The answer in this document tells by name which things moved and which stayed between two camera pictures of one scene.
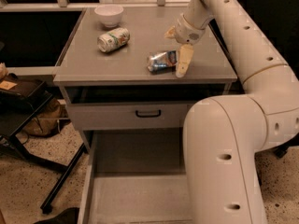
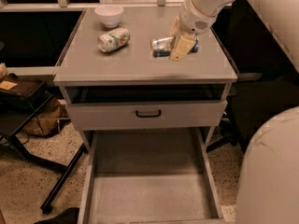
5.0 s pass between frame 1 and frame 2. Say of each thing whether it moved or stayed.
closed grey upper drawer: stayed
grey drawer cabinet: stayed
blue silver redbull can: moved
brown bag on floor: stayed
